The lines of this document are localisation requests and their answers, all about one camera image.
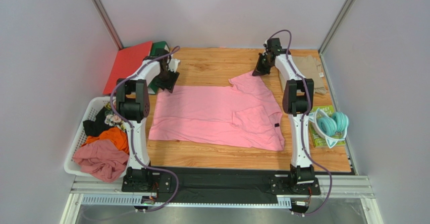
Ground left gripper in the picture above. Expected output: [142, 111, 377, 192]
[155, 67, 181, 93]

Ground pink t-shirt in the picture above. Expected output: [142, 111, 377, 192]
[148, 72, 285, 151]

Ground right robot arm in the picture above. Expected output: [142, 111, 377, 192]
[252, 38, 316, 194]

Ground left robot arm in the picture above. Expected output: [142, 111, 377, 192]
[110, 46, 180, 192]

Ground green binder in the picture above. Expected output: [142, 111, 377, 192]
[148, 41, 170, 95]

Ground folded beige t-shirt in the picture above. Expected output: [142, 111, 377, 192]
[289, 55, 327, 95]

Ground red binder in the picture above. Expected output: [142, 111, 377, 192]
[102, 41, 153, 95]

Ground floral garment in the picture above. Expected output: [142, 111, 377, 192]
[102, 102, 126, 132]

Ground orange garment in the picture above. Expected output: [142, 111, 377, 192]
[81, 127, 129, 154]

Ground white laundry basket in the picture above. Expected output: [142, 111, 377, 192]
[64, 96, 129, 178]

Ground green book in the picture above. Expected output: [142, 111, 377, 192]
[308, 105, 347, 148]

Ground teal headphones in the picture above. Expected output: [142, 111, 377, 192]
[307, 111, 350, 149]

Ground dusty pink garment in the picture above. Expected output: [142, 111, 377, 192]
[72, 139, 129, 183]

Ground black base mat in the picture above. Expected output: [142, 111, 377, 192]
[89, 164, 321, 205]

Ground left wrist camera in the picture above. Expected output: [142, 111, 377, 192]
[168, 58, 181, 72]

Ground aluminium mounting rail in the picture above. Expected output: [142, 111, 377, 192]
[60, 167, 383, 223]

